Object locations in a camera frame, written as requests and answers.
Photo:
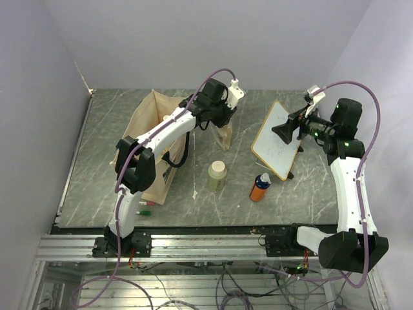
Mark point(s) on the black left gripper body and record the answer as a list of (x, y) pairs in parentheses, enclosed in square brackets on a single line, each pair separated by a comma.
[(222, 113)]

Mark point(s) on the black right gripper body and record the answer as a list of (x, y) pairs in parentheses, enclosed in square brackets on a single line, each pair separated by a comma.
[(314, 126)]

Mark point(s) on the amber liquid bottle white cap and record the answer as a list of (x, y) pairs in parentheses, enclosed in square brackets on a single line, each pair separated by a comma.
[(224, 136)]

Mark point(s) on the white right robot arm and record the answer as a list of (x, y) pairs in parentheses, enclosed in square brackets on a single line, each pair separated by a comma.
[(356, 246)]

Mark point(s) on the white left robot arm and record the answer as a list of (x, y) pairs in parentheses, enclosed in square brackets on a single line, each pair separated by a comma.
[(136, 159)]

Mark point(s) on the yellow-framed small whiteboard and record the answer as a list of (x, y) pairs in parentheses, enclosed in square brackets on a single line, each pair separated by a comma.
[(272, 152)]

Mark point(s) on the pale green bottle cream cap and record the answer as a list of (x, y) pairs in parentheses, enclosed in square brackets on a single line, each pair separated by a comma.
[(217, 174)]

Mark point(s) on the orange blue pump bottle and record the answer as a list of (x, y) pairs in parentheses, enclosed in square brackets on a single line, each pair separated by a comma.
[(261, 183)]

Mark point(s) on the red-capped white marker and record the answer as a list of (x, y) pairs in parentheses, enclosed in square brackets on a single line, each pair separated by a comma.
[(147, 203)]

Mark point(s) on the green-capped white marker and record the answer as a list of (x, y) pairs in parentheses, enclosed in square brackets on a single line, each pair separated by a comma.
[(143, 213)]

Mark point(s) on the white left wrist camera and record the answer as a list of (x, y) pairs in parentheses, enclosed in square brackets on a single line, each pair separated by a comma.
[(235, 93)]

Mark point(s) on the aluminium mounting rail frame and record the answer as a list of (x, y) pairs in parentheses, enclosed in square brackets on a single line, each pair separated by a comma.
[(190, 268)]

